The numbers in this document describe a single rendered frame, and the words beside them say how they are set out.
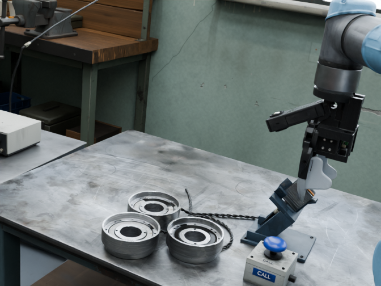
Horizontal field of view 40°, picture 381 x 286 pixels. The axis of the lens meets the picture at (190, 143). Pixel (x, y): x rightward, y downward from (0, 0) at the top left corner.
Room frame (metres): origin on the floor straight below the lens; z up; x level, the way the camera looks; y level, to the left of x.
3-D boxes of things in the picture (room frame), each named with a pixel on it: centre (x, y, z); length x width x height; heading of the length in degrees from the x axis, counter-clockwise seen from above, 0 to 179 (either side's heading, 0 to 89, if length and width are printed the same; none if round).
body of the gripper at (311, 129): (0.89, -0.25, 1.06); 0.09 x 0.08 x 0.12; 67
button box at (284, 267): (0.77, -0.17, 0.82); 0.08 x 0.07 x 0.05; 64
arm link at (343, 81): (0.89, -0.24, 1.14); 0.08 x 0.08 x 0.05
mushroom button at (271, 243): (0.78, -0.16, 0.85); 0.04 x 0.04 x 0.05
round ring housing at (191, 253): (0.84, -0.03, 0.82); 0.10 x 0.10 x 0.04
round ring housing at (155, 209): (0.93, 0.06, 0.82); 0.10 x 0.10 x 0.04
